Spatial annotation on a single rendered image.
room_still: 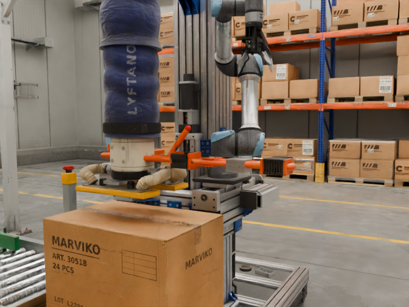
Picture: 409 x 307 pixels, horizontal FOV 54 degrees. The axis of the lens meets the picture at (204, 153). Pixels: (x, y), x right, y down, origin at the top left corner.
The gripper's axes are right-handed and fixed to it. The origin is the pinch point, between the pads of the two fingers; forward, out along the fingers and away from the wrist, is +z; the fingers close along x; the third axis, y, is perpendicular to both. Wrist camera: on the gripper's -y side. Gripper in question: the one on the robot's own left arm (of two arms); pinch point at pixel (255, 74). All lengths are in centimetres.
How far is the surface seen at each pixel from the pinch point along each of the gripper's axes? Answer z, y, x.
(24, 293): 98, 46, -94
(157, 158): 33, 41, -23
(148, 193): 45, 50, -21
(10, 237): 89, 13, -151
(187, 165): 35, 42, -9
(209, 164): 34, 41, 0
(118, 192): 45, 52, -32
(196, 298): 84, 40, -7
